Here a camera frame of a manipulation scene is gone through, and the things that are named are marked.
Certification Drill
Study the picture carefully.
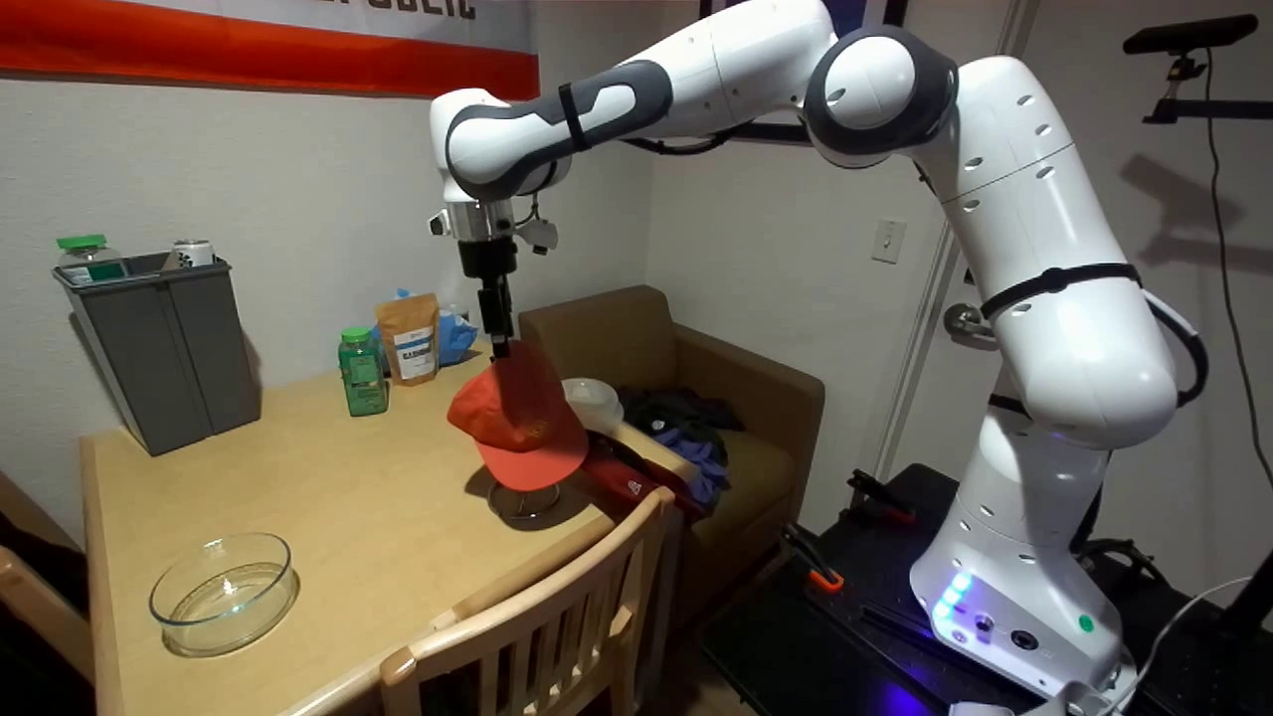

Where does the purple cloth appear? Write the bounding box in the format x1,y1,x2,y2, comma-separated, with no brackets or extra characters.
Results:
646,421,730,515

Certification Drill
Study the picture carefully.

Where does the white capped container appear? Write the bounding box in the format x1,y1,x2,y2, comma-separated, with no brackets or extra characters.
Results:
164,238,218,273

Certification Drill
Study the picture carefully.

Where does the orange handled clamp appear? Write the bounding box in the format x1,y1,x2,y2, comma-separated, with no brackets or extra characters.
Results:
848,469,921,527
791,531,849,600

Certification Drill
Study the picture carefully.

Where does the clear glass bowl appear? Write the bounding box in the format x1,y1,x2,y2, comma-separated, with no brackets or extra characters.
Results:
141,527,303,663

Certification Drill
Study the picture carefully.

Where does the white cable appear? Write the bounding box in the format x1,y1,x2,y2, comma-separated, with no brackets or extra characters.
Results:
1130,571,1273,712

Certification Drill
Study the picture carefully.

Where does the black clothes pile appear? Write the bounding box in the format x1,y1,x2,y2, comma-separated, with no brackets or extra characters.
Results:
615,381,749,438

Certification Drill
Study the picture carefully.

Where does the blue plastic bag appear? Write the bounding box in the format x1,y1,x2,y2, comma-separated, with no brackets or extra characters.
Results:
433,309,485,368

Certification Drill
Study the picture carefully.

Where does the black baseball cap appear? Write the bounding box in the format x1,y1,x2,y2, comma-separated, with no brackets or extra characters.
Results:
489,472,587,527

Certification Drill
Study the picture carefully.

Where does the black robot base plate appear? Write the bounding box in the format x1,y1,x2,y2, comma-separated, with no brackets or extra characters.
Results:
698,461,1273,716

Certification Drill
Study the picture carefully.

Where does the brown paper pouch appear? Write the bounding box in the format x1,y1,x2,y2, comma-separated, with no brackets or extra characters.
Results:
375,290,441,388

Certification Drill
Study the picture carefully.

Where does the green plastic bottle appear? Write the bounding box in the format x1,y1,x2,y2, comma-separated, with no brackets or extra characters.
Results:
332,320,395,421

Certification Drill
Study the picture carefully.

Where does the white light switch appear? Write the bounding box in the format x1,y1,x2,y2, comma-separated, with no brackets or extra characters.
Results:
868,213,909,270

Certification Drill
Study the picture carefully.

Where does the brown sofa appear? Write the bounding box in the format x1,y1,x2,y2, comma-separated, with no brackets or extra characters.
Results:
514,282,825,619

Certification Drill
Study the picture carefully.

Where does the metal door handle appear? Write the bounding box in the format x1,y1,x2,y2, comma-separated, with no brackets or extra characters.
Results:
938,299,1002,354

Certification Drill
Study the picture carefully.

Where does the red and white banner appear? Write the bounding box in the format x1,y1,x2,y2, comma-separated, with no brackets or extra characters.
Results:
0,0,544,107

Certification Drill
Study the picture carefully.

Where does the green capped bottle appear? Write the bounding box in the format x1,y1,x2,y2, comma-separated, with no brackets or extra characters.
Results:
52,230,131,290

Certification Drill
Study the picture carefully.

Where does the light wooden chair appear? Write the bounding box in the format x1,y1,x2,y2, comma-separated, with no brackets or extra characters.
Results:
282,484,689,716
0,469,94,686

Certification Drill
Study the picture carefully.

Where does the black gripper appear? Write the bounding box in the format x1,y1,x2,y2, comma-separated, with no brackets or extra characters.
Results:
457,233,524,364

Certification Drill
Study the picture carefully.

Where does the grey plastic bin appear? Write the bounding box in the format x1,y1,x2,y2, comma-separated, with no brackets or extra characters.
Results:
52,249,265,461

